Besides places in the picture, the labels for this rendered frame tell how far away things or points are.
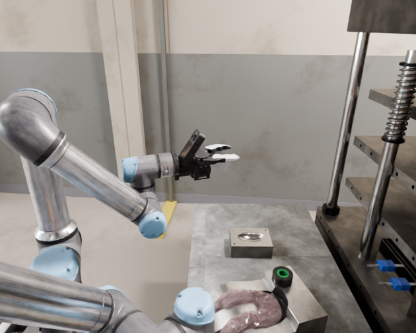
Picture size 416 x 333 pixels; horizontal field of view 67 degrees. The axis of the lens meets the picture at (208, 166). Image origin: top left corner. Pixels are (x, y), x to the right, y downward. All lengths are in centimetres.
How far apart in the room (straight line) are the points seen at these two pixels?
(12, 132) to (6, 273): 35
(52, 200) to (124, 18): 237
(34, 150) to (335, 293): 126
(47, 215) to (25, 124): 31
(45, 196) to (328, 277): 121
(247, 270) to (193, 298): 91
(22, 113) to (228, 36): 246
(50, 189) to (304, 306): 93
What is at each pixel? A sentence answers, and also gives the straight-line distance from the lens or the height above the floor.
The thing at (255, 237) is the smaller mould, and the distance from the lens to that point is 165.
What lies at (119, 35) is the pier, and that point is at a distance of 316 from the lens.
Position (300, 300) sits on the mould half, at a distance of 130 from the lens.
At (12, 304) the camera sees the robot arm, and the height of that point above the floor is 149.
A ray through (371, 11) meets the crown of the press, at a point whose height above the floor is 189.
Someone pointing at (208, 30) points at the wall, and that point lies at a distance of 306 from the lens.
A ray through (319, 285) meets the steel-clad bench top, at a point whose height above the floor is 80.
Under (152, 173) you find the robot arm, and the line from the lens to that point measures 94.
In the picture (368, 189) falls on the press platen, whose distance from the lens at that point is 188.
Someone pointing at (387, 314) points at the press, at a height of 78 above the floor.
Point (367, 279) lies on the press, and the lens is 167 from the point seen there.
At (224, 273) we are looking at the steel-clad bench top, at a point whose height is 80.
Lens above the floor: 183
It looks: 24 degrees down
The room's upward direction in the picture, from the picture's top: straight up
